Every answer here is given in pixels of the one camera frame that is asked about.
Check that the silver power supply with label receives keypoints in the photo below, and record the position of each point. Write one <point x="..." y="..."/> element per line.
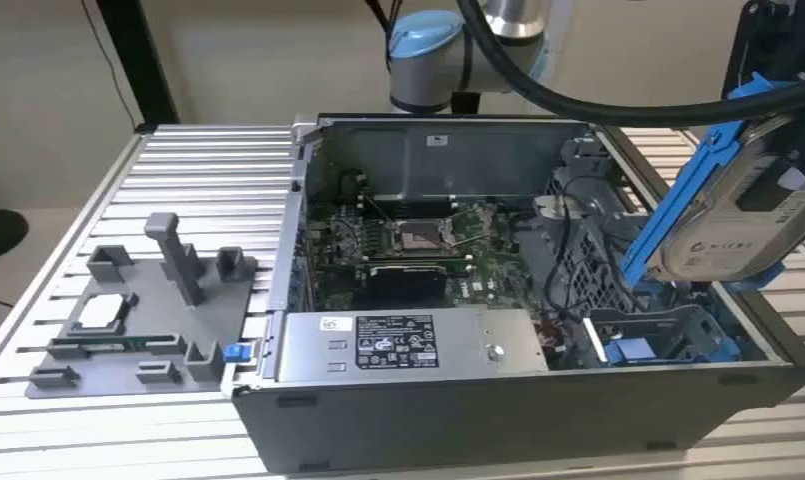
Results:
<point x="308" y="360"/>

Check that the silver disk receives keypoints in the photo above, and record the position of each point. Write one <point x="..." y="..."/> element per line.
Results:
<point x="715" y="240"/>

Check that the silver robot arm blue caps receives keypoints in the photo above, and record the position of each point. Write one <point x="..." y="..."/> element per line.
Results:
<point x="429" y="75"/>

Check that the green motherboard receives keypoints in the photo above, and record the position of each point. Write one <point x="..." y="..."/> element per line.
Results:
<point x="489" y="280"/>

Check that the grey parts rack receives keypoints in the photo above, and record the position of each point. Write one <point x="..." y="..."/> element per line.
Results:
<point x="148" y="340"/>

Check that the CPU socket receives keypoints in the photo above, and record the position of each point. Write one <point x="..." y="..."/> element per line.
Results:
<point x="418" y="235"/>

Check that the grey metal disk bay cage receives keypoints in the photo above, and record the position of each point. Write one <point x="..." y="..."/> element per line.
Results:
<point x="595" y="260"/>

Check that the blue case latch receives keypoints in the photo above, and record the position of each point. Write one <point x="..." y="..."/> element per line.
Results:
<point x="236" y="352"/>

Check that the black metal frame post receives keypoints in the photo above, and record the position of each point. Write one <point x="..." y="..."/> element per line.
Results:
<point x="142" y="60"/>

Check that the silver CPU chip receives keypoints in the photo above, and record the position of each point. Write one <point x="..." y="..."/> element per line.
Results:
<point x="102" y="312"/>

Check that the open black PC case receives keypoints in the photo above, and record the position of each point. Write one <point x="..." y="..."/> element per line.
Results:
<point x="442" y="425"/>

